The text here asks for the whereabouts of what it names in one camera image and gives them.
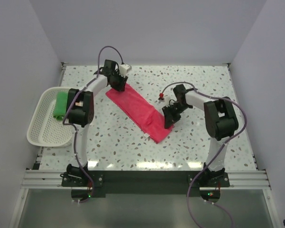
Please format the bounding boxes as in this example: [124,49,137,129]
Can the pink towel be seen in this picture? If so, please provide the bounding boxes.
[106,84,172,143]

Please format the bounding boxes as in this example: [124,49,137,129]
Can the green towel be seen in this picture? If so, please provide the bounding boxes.
[53,91,68,121]

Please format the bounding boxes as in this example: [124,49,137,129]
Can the white plastic basket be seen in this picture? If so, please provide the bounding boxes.
[27,87,73,147]

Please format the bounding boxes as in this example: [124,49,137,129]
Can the aluminium frame rail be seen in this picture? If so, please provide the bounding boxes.
[20,170,271,190]

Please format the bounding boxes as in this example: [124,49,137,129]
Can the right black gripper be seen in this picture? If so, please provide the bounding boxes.
[162,102,191,129]

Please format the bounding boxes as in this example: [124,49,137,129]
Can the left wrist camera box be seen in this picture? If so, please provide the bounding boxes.
[119,64,132,77]

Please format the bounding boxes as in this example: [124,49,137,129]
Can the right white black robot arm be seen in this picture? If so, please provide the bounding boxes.
[159,84,239,187]

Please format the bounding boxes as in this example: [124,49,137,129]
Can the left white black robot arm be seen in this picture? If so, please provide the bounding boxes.
[63,60,132,186]

